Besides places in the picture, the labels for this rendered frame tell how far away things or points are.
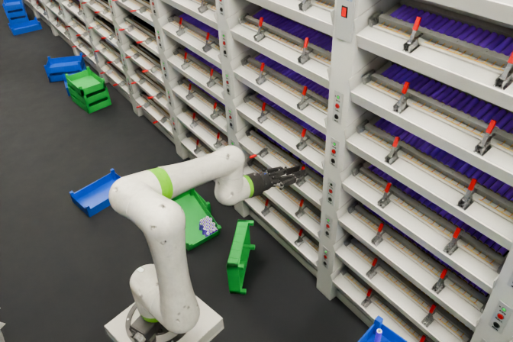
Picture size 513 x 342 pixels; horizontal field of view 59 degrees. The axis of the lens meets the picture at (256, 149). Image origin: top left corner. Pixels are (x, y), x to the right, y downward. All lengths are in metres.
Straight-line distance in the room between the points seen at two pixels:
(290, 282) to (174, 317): 0.91
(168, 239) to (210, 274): 1.11
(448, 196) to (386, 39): 0.49
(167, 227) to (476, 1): 0.94
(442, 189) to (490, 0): 0.57
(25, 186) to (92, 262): 0.88
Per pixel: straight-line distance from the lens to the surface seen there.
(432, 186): 1.48
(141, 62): 3.20
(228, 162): 1.62
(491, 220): 1.42
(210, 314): 1.84
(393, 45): 1.37
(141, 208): 1.32
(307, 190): 1.98
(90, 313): 2.40
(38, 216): 2.99
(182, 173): 1.50
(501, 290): 1.52
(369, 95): 1.50
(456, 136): 1.36
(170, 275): 1.42
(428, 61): 1.30
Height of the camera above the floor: 1.86
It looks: 36 degrees down
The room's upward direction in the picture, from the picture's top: 3 degrees counter-clockwise
